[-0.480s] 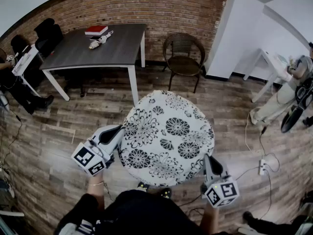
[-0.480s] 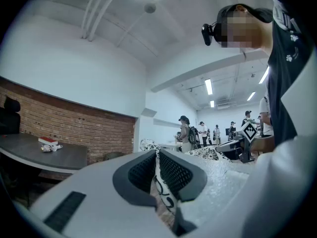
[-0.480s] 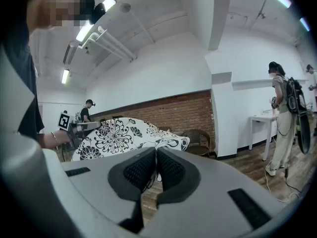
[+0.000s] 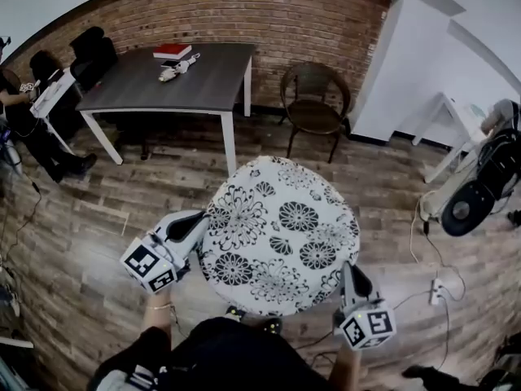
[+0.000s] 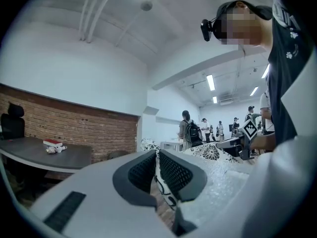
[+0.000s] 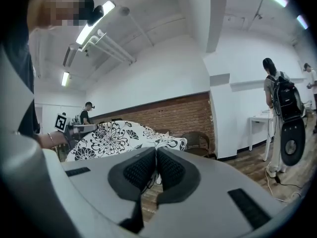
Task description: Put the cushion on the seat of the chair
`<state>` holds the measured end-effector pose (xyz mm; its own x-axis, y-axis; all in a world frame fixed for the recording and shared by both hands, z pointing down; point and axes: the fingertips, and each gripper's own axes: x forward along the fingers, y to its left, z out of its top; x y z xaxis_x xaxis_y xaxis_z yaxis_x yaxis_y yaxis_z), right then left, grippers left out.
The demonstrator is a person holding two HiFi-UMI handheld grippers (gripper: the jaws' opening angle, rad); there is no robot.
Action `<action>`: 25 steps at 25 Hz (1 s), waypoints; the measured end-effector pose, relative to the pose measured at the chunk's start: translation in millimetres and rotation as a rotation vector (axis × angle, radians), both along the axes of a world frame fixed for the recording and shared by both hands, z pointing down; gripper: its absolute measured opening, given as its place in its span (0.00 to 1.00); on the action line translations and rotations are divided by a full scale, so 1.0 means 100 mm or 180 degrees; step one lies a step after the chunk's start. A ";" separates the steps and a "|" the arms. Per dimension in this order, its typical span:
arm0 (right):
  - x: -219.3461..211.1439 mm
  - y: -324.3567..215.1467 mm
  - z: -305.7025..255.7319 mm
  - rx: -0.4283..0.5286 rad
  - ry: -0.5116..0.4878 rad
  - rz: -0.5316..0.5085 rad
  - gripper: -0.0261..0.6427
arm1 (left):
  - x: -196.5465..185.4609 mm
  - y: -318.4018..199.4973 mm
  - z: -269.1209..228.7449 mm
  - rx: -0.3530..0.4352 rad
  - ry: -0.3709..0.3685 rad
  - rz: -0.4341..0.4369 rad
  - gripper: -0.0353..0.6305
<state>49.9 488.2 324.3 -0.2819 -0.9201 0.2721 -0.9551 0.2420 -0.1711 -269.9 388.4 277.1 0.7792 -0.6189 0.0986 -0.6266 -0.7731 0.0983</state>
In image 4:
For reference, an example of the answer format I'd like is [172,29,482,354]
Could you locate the white floral round cushion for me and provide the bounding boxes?
[198,156,361,318]

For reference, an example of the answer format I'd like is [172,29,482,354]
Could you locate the black office chair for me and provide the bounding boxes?
[68,25,120,94]

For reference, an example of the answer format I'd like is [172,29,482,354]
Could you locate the dark grey table white legs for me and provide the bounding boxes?
[75,42,258,177]

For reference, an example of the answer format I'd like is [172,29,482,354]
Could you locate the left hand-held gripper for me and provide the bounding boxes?
[120,210,212,296]

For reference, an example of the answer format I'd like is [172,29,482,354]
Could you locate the white power strip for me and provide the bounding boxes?
[428,278,444,306]

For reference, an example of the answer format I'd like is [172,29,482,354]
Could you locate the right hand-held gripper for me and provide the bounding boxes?
[333,261,397,351]

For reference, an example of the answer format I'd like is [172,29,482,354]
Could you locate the person's right forearm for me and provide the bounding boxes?
[327,342,364,391]

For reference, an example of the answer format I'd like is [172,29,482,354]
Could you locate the person's black shirt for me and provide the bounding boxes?
[87,315,327,391]

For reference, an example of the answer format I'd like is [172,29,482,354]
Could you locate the white desk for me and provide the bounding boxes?
[30,69,79,156]
[410,91,490,185]

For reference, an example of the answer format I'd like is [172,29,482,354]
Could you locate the red book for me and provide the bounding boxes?
[152,42,193,61]

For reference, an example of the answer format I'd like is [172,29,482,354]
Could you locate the brown wicker chair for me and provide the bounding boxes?
[278,61,353,165]

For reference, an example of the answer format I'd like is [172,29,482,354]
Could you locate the white folded umbrella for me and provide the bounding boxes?
[158,53,201,84]

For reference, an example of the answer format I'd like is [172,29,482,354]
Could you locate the person's left forearm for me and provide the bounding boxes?
[140,289,177,344]

